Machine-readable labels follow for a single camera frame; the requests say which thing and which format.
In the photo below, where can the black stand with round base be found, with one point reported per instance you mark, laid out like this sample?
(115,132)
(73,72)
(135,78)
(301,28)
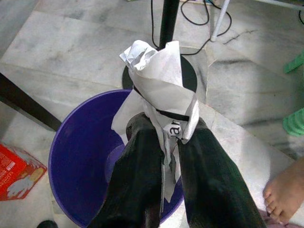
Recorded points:
(168,19)

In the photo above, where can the purple plastic bucket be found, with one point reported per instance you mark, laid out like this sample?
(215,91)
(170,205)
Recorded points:
(83,142)

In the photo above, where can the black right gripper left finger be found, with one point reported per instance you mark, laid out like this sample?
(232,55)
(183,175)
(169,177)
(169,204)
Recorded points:
(135,178)

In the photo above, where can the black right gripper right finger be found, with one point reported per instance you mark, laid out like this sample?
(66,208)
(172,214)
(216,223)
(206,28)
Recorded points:
(213,185)

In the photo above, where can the red cardboard box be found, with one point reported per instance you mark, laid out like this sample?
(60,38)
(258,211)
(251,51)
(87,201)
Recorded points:
(14,166)

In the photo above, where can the person's bare foot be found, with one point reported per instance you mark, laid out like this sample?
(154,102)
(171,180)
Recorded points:
(285,185)

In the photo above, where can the green slipper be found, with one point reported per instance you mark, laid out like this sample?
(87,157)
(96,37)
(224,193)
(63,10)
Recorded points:
(295,122)
(295,63)

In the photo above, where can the white metal pole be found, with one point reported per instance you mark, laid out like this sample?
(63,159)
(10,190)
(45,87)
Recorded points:
(221,19)

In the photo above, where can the dark wooden furniture leg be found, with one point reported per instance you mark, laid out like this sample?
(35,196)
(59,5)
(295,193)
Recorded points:
(23,102)

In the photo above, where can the white paper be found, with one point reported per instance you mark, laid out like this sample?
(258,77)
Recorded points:
(161,78)

